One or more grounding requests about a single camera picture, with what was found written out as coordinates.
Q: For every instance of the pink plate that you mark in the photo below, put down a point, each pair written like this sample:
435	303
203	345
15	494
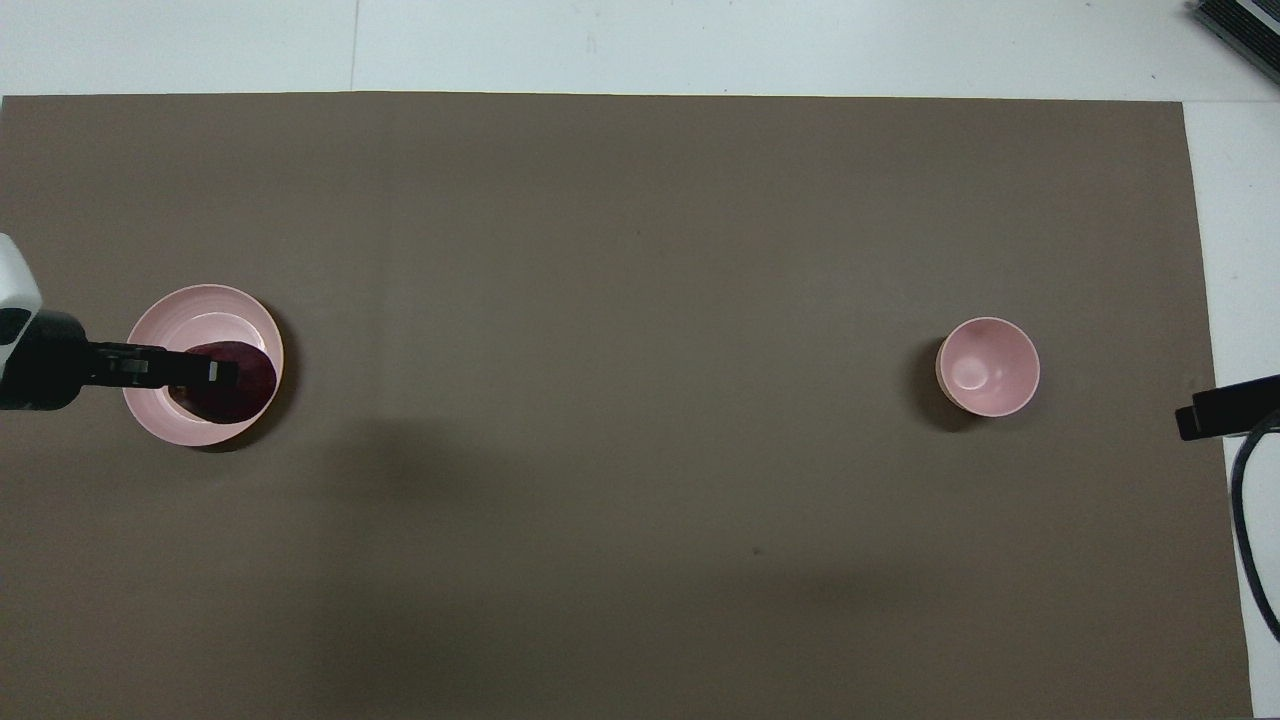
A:
200	315

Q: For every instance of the brown table mat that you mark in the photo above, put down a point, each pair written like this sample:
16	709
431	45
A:
640	500

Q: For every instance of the dark red apple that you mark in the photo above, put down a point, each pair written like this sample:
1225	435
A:
240	400

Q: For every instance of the dark grey ribbed device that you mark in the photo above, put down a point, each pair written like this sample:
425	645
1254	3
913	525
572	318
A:
1245	30

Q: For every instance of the pink bowl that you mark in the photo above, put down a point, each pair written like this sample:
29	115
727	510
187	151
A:
990	370

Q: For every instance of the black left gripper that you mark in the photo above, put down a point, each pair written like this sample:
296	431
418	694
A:
45	365

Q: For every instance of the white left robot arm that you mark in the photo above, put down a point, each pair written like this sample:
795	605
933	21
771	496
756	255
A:
15	275

